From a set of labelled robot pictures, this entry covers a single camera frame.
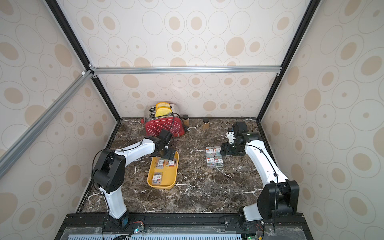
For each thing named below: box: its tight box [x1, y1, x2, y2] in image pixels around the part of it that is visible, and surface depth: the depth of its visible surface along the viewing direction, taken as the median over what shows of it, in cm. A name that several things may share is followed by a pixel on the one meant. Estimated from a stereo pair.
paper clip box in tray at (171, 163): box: [165, 158, 177, 167], surface depth 94 cm
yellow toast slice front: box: [155, 106, 173, 117], surface depth 99 cm
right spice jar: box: [202, 118, 210, 131], surface depth 110 cm
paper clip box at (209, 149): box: [206, 146, 214, 154], surface depth 100 cm
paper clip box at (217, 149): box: [213, 146, 222, 155], surface depth 101 cm
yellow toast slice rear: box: [155, 102, 171, 112], surface depth 102 cm
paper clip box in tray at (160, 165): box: [155, 159, 164, 170], surface depth 94 cm
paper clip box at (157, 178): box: [152, 172, 163, 185], surface depth 88 cm
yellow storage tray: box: [147, 151, 180, 190], surface depth 90 cm
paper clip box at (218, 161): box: [214, 156, 224, 167], surface depth 95 cm
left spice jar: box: [182, 114, 190, 128], surface depth 111 cm
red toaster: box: [141, 104, 186, 137], surface depth 99 cm
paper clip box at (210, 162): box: [206, 157, 215, 167], surface depth 96 cm
